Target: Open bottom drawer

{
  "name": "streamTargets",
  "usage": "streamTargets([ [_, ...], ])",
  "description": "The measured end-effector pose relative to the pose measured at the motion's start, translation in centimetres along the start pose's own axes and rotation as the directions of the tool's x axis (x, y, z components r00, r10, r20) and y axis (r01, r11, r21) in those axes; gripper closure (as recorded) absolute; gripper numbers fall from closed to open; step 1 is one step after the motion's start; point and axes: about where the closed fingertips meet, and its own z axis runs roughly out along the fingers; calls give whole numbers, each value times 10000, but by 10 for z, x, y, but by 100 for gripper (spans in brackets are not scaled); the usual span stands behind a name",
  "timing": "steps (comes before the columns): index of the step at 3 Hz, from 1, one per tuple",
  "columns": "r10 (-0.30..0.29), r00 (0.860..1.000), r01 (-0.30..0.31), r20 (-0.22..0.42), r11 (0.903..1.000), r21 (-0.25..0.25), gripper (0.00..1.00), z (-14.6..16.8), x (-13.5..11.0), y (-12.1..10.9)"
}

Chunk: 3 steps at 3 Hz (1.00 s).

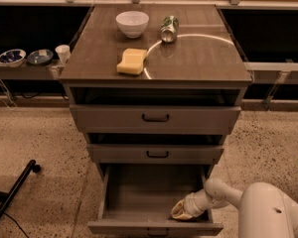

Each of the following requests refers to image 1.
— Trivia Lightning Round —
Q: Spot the black stand leg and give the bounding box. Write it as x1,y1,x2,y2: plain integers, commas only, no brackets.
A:
0,160,41,219

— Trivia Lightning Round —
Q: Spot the grey middle drawer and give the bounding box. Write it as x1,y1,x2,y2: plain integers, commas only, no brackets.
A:
87,144,224,165

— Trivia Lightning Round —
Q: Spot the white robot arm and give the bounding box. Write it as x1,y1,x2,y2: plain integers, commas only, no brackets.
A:
171,178,298,238

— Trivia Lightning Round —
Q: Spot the dark blue shallow bowl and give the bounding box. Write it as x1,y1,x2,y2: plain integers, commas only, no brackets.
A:
27,49,54,65

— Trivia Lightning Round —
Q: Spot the white hanging cable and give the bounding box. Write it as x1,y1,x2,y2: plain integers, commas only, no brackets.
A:
0,62,18,109

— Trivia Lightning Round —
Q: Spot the grey drawer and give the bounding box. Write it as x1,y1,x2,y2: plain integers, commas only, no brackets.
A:
87,144,224,165
70,104,240,135
87,164,223,238

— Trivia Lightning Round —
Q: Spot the grey side shelf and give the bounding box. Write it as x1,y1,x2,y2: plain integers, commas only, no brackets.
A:
0,59,64,80

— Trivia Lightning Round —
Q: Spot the green soda can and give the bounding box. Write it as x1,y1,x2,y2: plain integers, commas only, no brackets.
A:
160,15,179,43

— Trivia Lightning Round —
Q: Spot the blue patterned bowl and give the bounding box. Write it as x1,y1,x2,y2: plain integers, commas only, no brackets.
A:
0,49,26,67

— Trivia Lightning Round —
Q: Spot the white ceramic bowl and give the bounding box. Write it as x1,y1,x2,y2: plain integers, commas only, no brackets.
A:
116,11,149,39

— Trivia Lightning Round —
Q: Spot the grey bottom drawer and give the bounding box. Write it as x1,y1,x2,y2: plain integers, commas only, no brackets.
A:
87,164,223,238

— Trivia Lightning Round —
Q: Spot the black floor cable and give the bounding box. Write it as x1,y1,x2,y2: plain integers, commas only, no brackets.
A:
0,203,31,238

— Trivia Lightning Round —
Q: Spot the yellow sponge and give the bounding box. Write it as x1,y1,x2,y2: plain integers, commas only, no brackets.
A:
116,49,147,75

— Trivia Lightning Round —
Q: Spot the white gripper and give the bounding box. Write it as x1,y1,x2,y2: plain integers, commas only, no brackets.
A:
171,191,206,220

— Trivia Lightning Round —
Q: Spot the white paper cup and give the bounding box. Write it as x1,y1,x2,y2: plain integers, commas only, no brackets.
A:
55,45,71,64

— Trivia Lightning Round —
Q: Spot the grey three-drawer cabinet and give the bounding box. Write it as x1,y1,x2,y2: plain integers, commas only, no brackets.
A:
59,3,254,238

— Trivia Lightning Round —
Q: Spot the grey top drawer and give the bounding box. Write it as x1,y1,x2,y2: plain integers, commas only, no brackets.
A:
70,104,240,135

